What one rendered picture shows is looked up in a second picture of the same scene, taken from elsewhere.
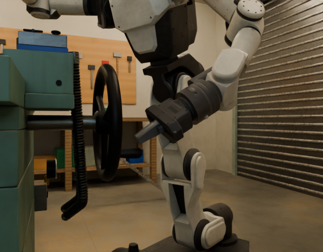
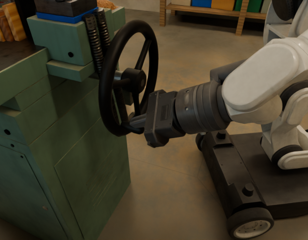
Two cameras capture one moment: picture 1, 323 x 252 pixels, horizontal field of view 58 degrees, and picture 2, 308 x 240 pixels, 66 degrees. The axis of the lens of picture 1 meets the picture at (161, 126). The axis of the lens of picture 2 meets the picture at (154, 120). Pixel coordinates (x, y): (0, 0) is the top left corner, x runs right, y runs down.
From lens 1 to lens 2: 0.56 m
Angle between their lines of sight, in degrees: 55
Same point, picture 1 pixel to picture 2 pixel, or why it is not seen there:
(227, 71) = (236, 96)
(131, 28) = not seen: outside the picture
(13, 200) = (28, 151)
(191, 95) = (180, 109)
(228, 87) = (237, 115)
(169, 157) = not seen: hidden behind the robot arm
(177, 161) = not seen: hidden behind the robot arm
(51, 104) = (64, 75)
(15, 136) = (15, 119)
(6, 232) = (32, 163)
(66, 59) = (71, 32)
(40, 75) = (56, 45)
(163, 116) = (150, 117)
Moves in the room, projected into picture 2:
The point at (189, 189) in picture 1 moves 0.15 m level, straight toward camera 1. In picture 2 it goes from (278, 120) to (257, 138)
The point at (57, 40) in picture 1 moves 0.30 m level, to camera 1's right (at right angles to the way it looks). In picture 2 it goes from (64, 8) to (180, 52)
